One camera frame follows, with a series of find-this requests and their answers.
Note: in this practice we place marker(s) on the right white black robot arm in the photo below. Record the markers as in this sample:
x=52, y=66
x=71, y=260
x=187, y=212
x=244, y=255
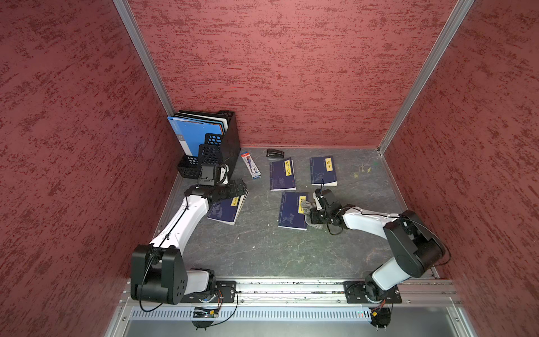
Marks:
x=414, y=247

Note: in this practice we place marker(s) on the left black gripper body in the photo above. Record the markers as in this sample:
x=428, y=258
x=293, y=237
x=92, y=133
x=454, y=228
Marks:
x=222, y=191

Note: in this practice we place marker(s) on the pencil box white blue red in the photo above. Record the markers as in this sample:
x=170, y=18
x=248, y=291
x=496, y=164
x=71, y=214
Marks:
x=251, y=166

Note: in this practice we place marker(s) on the black mesh file organizer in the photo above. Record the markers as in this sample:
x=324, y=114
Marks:
x=218, y=149

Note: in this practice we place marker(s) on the dark folders in organizer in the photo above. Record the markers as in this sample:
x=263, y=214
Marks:
x=220, y=119

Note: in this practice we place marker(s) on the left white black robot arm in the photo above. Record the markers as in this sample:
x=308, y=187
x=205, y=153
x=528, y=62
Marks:
x=158, y=272

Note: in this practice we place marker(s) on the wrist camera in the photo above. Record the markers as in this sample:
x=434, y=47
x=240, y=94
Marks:
x=213, y=175
x=320, y=194

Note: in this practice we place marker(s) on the aluminium mounting rail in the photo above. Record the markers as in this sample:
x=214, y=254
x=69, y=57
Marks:
x=320, y=292

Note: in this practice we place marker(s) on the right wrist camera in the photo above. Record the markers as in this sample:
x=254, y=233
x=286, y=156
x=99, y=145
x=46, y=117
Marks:
x=320, y=194

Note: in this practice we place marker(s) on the grey striped wiping cloth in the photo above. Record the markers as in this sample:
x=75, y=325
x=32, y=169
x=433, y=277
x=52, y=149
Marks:
x=309, y=212

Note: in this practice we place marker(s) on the blue folder in organizer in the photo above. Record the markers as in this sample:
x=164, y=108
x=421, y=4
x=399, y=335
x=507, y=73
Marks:
x=192, y=133

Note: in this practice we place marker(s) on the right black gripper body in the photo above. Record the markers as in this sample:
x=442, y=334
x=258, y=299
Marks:
x=321, y=217

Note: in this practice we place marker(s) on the navy book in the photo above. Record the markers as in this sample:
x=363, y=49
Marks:
x=291, y=215
x=227, y=211
x=322, y=171
x=282, y=175

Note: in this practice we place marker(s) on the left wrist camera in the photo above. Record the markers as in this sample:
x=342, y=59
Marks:
x=213, y=175

